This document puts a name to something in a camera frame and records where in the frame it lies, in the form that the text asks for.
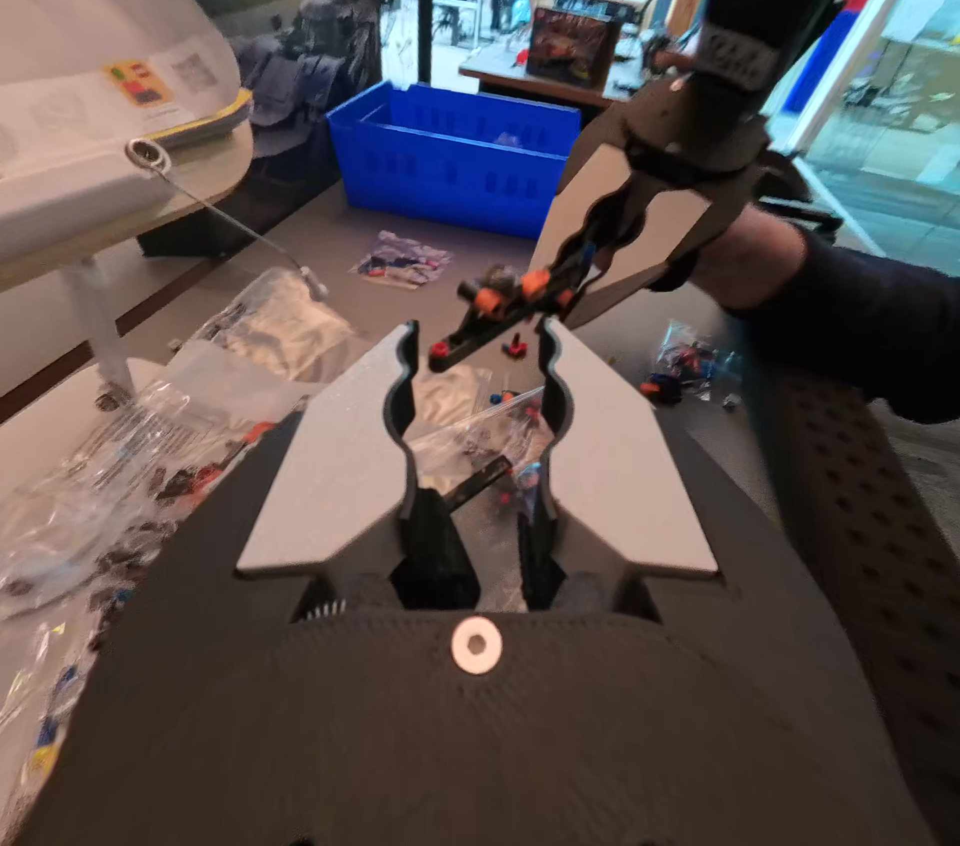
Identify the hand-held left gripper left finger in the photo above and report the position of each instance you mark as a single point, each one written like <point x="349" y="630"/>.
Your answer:
<point x="330" y="486"/>

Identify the brown work table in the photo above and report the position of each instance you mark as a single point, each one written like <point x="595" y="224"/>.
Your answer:
<point x="510" y="73"/>

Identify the black orange lego block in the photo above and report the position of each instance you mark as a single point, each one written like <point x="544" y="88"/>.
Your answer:
<point x="664" y="390"/>

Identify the small bag blue lego parts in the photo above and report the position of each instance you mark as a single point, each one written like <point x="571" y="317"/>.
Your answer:
<point x="401" y="261"/>

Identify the red dark lego box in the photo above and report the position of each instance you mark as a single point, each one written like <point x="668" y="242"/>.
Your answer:
<point x="574" y="47"/>

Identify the lego instruction booklet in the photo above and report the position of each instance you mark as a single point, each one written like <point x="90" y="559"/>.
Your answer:
<point x="90" y="35"/>

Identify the black perforated panel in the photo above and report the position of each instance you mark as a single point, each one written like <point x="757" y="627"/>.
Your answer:
<point x="862" y="523"/>

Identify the red lego connector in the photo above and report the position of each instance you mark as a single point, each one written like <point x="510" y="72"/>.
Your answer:
<point x="514" y="349"/>

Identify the blue plastic bin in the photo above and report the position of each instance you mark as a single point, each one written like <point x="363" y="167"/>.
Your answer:
<point x="450" y="185"/>

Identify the person's right hand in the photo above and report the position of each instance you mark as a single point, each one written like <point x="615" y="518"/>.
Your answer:
<point x="757" y="261"/>

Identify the small bag red lego parts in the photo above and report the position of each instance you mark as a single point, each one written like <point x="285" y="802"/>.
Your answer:
<point x="697" y="362"/>

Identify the clear bag with white strip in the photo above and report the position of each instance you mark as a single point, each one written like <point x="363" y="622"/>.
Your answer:
<point x="112" y="486"/>

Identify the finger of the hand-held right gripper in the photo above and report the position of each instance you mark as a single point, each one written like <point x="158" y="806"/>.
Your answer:
<point x="652" y="238"/>
<point x="581" y="200"/>

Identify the multicoloured lego assembly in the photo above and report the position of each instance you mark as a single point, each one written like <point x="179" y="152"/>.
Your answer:
<point x="489" y="302"/>

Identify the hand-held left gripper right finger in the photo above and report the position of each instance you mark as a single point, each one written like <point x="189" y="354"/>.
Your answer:
<point x="630" y="486"/>

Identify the dark lego set box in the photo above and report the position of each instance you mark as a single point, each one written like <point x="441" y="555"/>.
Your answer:
<point x="300" y="58"/>

